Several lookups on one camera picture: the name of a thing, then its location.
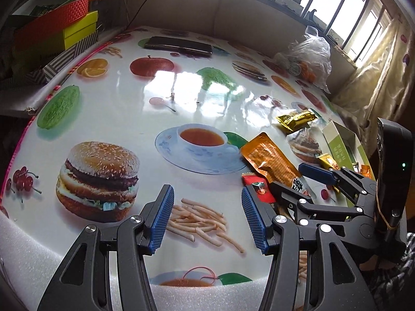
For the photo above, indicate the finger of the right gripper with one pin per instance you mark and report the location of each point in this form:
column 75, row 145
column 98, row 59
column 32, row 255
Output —
column 337, row 178
column 311, row 203

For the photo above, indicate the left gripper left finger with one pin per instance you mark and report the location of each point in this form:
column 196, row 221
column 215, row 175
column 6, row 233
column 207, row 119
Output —
column 82, row 280

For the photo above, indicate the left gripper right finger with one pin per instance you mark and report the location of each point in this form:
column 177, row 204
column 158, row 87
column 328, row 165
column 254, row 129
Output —
column 333, row 278

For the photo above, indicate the yellow peanut crisp packet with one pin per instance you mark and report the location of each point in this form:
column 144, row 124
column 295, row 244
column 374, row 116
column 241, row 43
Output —
column 328, row 162

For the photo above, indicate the red black plum candy packet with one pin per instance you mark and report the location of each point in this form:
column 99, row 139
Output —
column 260, row 186

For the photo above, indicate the gold long snack bar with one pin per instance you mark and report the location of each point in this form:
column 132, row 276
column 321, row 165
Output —
column 294, row 121

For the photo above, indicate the orange white snack pouch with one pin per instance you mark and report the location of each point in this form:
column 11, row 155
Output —
column 365, row 170

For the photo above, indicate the green white cardboard box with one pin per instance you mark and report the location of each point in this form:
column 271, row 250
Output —
column 344, row 146

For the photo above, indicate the white foam sheet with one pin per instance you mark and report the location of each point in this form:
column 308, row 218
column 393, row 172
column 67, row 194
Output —
column 30, row 267

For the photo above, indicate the cream patterned curtain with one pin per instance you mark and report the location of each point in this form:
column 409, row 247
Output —
column 381, row 87

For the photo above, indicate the clear plastic bag with items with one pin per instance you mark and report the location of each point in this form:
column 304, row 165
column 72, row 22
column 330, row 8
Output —
column 310, row 59

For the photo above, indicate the black white striped box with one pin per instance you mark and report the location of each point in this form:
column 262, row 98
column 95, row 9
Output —
column 50, row 70

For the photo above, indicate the black smartphone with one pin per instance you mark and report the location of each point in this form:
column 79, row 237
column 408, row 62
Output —
column 179, row 46

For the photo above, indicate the yellow green box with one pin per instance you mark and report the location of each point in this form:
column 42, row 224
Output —
column 63, row 40

